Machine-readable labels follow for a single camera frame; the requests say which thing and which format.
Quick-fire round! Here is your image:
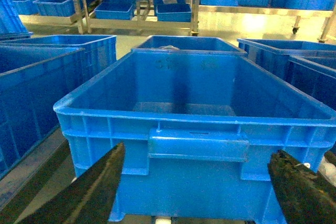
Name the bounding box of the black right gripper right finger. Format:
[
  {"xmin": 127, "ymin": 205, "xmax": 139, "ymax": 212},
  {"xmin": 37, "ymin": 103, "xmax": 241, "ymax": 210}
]
[{"xmin": 267, "ymin": 150, "xmax": 335, "ymax": 223}]

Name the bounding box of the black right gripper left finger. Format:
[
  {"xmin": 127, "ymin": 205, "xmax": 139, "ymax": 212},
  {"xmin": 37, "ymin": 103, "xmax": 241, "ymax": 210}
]
[{"xmin": 19, "ymin": 142, "xmax": 125, "ymax": 223}]

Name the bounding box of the blue open crate centre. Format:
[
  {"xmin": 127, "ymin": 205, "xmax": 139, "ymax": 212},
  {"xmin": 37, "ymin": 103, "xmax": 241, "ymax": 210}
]
[{"xmin": 54, "ymin": 50, "xmax": 335, "ymax": 223}]

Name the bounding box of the blue crate right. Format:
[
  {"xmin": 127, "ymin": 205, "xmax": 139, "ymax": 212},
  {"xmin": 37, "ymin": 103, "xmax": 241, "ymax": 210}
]
[{"xmin": 286, "ymin": 56, "xmax": 335, "ymax": 109}]

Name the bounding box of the blue crate left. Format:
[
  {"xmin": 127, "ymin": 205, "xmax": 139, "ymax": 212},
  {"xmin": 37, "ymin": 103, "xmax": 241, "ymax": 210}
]
[{"xmin": 0, "ymin": 45, "xmax": 86, "ymax": 180}]

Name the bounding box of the blue crate behind centre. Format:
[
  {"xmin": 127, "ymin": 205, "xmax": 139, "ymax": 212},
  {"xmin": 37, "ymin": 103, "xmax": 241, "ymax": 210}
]
[{"xmin": 131, "ymin": 35, "xmax": 247, "ymax": 57}]

